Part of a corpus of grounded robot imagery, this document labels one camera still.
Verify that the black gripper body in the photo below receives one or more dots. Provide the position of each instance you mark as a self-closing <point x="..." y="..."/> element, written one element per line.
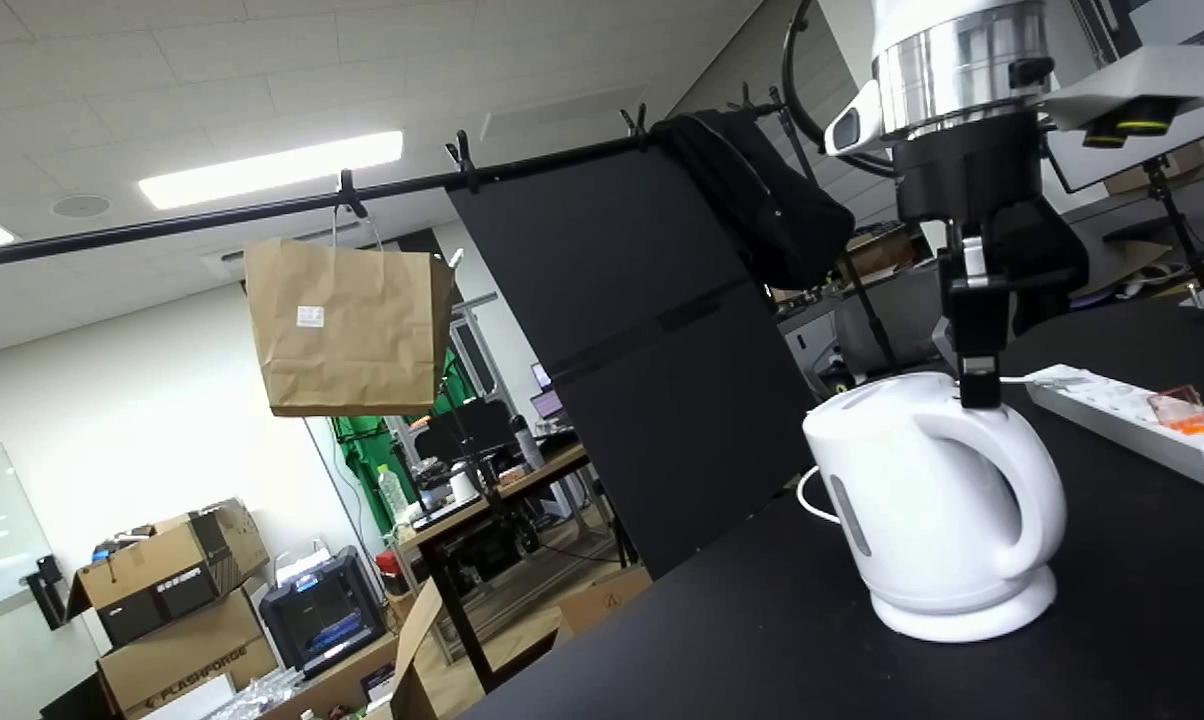
<point x="968" y="178"/>

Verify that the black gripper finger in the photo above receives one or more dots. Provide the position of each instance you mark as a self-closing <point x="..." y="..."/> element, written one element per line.
<point x="977" y="334"/>

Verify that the white electric kettle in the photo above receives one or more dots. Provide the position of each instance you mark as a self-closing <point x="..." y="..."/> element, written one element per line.
<point x="949" y="515"/>

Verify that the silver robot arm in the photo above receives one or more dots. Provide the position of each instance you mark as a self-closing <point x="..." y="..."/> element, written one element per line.
<point x="954" y="103"/>

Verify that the black office chair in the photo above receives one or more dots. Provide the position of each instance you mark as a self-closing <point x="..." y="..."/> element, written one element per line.
<point x="1042" y="261"/>

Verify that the black hanging backpack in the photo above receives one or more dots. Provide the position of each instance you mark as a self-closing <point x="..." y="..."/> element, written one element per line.
<point x="787" y="224"/>

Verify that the white power strip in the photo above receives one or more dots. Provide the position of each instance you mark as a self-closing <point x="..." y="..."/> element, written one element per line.
<point x="1153" y="424"/>

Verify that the black backdrop panel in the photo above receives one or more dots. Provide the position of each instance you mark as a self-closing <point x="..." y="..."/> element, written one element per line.
<point x="653" y="339"/>

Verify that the wooden desk with black legs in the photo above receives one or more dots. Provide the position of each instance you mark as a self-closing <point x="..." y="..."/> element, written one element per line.
<point x="435" y="542"/>

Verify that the green cloth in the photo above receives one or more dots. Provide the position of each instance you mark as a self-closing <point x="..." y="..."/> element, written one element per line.
<point x="385" y="451"/>

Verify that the brown paper bag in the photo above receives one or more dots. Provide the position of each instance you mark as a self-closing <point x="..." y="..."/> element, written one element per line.
<point x="344" y="334"/>

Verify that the black 3D printer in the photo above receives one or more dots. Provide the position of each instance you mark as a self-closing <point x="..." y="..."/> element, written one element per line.
<point x="322" y="612"/>

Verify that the upper cardboard box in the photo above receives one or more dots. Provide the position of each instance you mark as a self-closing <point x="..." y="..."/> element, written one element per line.
<point x="170" y="575"/>

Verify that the cardboard box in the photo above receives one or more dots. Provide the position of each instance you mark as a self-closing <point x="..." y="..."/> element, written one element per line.
<point x="213" y="642"/>
<point x="170" y="575"/>

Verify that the lower cardboard box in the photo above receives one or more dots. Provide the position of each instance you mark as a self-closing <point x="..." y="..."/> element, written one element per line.
<point x="213" y="642"/>

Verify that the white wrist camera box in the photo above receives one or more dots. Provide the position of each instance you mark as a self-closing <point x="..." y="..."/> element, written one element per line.
<point x="1158" y="78"/>

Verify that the black horizontal rail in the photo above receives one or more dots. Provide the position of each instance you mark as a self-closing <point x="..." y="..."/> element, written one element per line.
<point x="344" y="193"/>

